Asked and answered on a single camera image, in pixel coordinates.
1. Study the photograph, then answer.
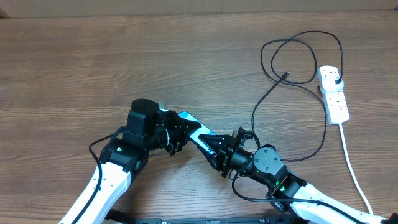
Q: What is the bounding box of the white power strip cord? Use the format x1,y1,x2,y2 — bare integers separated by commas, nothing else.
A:
338,123,374,215

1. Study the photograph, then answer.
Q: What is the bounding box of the Samsung Galaxy smartphone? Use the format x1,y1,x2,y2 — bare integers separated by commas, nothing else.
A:
178,111,216,156

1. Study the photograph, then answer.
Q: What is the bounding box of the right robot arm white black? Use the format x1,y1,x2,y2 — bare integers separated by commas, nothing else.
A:
193,131,397,224

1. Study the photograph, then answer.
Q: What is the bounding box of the white charger plug adapter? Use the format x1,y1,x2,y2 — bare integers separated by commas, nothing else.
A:
319,78,344,94

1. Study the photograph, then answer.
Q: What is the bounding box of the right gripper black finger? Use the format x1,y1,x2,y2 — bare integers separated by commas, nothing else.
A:
197,144,220,170
198,134,229,151

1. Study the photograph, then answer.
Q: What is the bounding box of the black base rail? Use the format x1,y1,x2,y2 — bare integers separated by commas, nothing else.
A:
102,209,309,224

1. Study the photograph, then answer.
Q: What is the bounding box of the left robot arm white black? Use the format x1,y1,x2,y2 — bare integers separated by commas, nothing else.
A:
61,99,201,223

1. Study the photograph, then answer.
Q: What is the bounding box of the white power strip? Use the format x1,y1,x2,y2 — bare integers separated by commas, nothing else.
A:
317,65,350,124

